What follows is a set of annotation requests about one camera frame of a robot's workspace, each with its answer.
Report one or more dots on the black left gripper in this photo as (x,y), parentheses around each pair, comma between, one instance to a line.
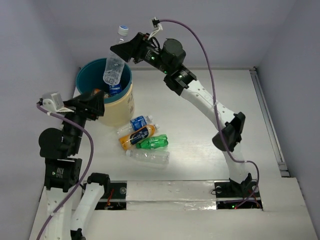
(83,106)

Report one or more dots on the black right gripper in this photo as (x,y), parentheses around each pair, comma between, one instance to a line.
(134,48)

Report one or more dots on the large clear ribbed bottle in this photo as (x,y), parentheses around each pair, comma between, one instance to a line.
(114,64)

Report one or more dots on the blue label clear bottle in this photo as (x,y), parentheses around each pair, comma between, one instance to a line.
(114,89)

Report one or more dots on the green plastic bottle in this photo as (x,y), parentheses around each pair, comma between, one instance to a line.
(153,142)

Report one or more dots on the clear bottle white cap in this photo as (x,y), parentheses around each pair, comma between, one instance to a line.
(149,158)

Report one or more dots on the orange label tea bottle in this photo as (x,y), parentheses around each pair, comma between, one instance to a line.
(105,94)

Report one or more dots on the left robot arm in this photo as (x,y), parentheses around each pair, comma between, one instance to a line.
(68,153)

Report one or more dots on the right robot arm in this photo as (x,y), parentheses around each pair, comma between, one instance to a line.
(169,59)

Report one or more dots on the teal and cream bin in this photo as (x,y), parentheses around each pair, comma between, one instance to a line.
(118,109)

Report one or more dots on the small blue label bottle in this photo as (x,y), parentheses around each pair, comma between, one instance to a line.
(135,124)

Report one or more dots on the orange bottle dark label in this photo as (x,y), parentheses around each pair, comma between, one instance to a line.
(132,139)

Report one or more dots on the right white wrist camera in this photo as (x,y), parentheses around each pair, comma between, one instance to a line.
(157,27)

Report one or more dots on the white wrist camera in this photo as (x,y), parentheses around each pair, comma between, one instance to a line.
(157,27)
(52,104)

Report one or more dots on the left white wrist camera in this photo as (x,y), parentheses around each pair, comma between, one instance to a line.
(52,104)

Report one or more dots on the silver taped front rail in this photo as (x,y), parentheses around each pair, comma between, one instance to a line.
(177,195)

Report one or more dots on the aluminium side rail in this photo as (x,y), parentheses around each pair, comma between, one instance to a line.
(284,171)

